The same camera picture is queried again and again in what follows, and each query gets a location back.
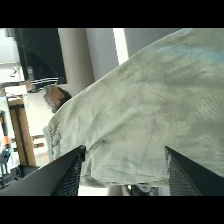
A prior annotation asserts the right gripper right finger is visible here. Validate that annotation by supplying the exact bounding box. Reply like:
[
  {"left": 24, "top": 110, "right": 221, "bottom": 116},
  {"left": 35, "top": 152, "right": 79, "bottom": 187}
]
[{"left": 164, "top": 145, "right": 224, "bottom": 197}]

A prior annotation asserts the grey ribbed sweater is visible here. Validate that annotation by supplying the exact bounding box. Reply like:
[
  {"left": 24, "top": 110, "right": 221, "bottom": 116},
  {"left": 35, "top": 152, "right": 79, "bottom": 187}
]
[{"left": 42, "top": 28, "right": 224, "bottom": 188}]

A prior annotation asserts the person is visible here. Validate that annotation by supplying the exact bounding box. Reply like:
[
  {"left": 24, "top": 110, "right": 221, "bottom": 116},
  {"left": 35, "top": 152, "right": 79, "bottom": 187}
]
[{"left": 13, "top": 28, "right": 73, "bottom": 115}]

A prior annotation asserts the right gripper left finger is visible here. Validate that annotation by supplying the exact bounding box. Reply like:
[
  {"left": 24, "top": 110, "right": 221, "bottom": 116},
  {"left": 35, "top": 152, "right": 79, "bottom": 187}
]
[{"left": 0, "top": 144, "right": 87, "bottom": 197}]

